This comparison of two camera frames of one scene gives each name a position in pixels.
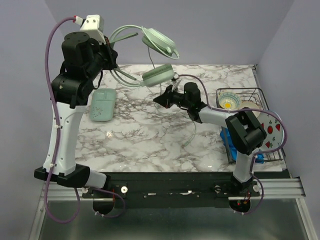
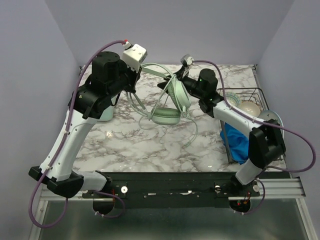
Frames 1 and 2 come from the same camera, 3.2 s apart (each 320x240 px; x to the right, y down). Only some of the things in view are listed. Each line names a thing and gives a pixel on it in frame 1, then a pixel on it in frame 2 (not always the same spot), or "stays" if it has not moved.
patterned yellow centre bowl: [229, 101] stays
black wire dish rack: [232, 99] stays
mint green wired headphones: [156, 40] to [178, 93]
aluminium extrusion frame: [280, 188] stays
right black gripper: [169, 96] to [181, 75]
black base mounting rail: [172, 189] stays
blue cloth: [259, 158] stays
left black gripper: [112, 54] to [135, 76]
